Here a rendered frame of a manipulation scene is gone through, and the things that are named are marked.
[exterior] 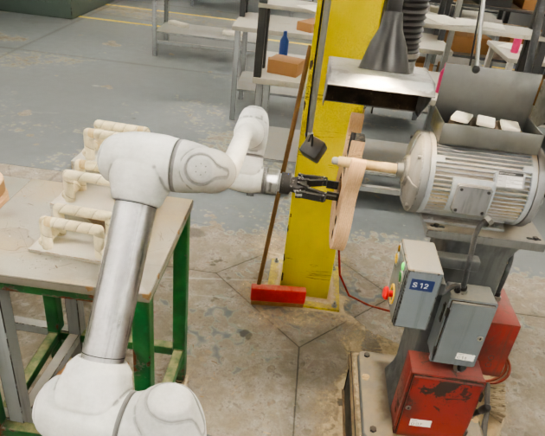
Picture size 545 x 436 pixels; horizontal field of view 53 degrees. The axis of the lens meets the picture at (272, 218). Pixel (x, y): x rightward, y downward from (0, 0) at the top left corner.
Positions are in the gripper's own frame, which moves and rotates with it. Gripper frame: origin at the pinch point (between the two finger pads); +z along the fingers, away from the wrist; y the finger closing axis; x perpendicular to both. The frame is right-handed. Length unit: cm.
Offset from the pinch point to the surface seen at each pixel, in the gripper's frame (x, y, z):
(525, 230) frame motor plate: 6, 17, 58
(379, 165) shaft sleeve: 18.4, 12.7, 9.5
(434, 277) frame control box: 6, 47, 25
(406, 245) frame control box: 6.0, 34.9, 18.5
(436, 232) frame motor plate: 4.8, 24.1, 29.1
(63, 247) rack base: -14, 35, -83
